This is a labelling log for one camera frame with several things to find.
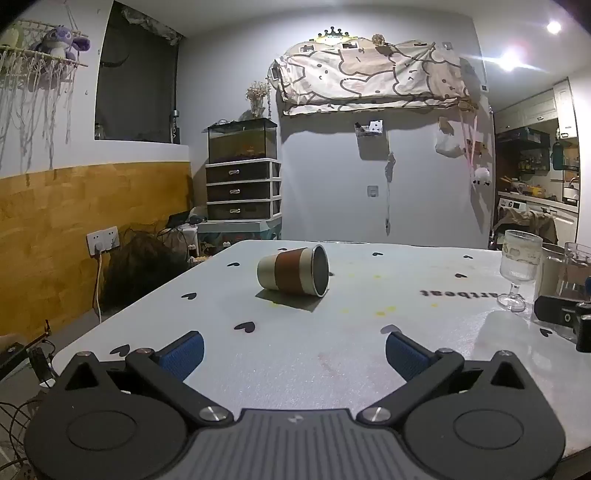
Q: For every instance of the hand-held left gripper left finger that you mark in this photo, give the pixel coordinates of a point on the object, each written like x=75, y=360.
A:
x=183, y=354

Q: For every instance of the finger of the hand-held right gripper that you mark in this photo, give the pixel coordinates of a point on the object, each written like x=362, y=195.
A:
x=556, y=311
x=584, y=328

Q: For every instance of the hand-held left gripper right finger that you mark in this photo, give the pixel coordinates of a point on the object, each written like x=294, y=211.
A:
x=405, y=355

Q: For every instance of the beige and brown cup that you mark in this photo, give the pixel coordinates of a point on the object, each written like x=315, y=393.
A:
x=292, y=273

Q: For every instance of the clear glass pitcher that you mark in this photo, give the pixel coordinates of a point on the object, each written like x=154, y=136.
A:
x=574, y=270

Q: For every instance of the white heart-print tablecloth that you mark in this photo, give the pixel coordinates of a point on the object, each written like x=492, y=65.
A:
x=369, y=323

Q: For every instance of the clear ribbed wine glass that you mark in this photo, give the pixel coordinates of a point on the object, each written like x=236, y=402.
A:
x=520, y=258

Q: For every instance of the brown cloth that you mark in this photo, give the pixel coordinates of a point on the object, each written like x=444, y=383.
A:
x=526, y=224

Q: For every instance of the dark shaggy pile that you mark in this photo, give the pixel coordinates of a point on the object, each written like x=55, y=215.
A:
x=138, y=272

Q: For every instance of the white washing machine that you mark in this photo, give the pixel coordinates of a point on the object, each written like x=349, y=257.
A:
x=519, y=205

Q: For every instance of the teal cabinet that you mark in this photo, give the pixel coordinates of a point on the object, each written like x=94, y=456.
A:
x=235, y=233

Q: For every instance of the white plush pendant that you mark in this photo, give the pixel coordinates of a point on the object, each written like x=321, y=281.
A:
x=482, y=175

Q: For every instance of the black kitchen shelf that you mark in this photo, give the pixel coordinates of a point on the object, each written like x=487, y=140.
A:
x=524, y=150

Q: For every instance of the white plastic drawer unit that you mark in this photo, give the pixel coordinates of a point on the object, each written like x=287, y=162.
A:
x=242, y=189

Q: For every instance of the white plastic bag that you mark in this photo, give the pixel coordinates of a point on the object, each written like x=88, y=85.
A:
x=448, y=141

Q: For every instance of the glass fish tank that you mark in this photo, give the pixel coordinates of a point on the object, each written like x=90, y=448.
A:
x=241, y=141

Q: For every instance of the ceiling lamp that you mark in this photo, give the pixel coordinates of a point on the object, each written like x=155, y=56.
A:
x=553, y=26
x=509, y=60

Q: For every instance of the dried flower vase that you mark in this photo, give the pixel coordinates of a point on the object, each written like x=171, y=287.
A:
x=258, y=99

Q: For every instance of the dark window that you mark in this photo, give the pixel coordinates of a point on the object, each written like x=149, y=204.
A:
x=134, y=83

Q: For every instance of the printed blanket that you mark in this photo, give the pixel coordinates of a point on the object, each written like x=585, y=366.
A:
x=369, y=76

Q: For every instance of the gold crown ornament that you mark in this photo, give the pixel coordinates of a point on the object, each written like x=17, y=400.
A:
x=332, y=34

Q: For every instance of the purple plush toy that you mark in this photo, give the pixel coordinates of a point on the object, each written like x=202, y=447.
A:
x=62, y=40

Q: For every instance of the white wall socket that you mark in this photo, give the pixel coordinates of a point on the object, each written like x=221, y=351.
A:
x=102, y=241

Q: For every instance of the white wall switch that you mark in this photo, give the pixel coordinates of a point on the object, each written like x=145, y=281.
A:
x=373, y=191

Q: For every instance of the white macrame wall hanging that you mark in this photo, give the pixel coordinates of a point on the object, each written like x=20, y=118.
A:
x=27, y=78

